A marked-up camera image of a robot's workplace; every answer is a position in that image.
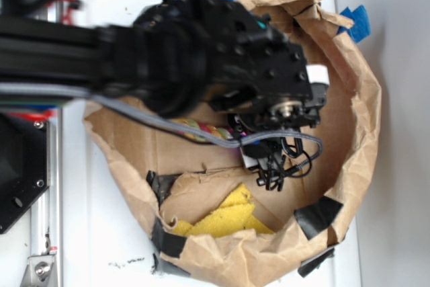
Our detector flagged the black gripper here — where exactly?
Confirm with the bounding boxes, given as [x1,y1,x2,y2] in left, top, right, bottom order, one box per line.
[201,0,329,132]

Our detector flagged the multicolored twisted rope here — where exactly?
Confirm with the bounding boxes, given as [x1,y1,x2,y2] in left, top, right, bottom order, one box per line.
[171,118,236,143]

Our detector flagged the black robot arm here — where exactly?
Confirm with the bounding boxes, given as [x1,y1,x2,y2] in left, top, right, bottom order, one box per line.
[1,0,329,130]

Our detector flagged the blue tape strip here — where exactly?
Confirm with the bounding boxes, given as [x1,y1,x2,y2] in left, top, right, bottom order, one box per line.
[337,5,371,44]

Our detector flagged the brown paper bag basket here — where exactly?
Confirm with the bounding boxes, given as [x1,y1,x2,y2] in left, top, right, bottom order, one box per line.
[83,0,382,286]

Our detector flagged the yellow cloth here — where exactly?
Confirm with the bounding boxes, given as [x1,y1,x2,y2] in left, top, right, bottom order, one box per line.
[172,183,274,238]

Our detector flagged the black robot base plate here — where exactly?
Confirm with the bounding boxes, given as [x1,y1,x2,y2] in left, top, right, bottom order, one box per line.
[1,114,48,234]

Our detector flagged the grey sleeved cable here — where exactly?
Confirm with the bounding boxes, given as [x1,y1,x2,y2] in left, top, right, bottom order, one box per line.
[0,83,324,180]

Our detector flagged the aluminium rail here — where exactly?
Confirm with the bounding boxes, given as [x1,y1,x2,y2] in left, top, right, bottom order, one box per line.
[19,0,68,287]

